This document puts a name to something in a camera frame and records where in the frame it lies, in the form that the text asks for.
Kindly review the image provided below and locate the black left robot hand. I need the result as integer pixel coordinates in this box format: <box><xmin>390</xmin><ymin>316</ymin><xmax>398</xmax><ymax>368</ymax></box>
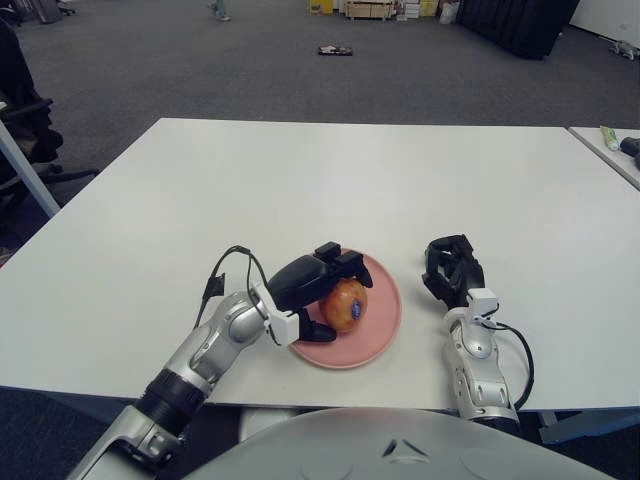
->
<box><xmin>252</xmin><ymin>241</ymin><xmax>375</xmax><ymax>347</ymax></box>

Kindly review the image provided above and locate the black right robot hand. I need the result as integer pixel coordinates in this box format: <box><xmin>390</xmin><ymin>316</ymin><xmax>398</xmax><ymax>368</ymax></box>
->
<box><xmin>421</xmin><ymin>233</ymin><xmax>500</xmax><ymax>321</ymax></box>

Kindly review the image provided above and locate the red apple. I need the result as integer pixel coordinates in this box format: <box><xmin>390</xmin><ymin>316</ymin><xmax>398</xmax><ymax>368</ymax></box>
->
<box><xmin>319</xmin><ymin>279</ymin><xmax>369</xmax><ymax>335</ymax></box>

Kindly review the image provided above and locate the pink round plate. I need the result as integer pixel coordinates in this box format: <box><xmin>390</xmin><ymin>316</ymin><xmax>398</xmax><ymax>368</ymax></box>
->
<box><xmin>289</xmin><ymin>252</ymin><xmax>403</xmax><ymax>370</ymax></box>

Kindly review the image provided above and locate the grey robot torso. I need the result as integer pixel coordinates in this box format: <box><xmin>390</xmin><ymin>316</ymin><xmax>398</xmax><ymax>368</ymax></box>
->
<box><xmin>182</xmin><ymin>407</ymin><xmax>619</xmax><ymax>480</ymax></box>

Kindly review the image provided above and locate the black curtain partition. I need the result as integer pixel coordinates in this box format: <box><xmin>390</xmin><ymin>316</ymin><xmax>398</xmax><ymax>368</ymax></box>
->
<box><xmin>457</xmin><ymin>0</ymin><xmax>581</xmax><ymax>61</ymax></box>

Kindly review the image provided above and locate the grey robot dog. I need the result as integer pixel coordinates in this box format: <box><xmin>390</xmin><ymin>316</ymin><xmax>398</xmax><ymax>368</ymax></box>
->
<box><xmin>608</xmin><ymin>40</ymin><xmax>639</xmax><ymax>60</ymax></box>

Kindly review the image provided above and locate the wooden pallet crate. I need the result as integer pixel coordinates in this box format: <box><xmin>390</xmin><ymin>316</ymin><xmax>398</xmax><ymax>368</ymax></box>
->
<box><xmin>344</xmin><ymin>0</ymin><xmax>394</xmax><ymax>22</ymax></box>

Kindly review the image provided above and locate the blue-grey desk leg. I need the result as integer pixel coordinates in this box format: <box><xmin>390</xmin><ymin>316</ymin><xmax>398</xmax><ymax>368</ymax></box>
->
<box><xmin>0</xmin><ymin>119</ymin><xmax>61</xmax><ymax>219</ymax></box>

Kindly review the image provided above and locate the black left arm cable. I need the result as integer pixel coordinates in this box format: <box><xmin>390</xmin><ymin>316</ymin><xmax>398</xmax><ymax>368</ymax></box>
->
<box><xmin>197</xmin><ymin>244</ymin><xmax>274</xmax><ymax>331</ymax></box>

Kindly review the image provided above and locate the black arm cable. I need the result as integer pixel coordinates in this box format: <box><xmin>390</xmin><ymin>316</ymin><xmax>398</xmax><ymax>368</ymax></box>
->
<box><xmin>197</xmin><ymin>244</ymin><xmax>274</xmax><ymax>331</ymax></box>
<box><xmin>487</xmin><ymin>319</ymin><xmax>535</xmax><ymax>411</ymax></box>

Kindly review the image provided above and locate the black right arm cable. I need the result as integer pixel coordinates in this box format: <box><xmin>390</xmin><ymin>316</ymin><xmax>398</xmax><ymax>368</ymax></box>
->
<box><xmin>487</xmin><ymin>319</ymin><xmax>535</xmax><ymax>411</ymax></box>

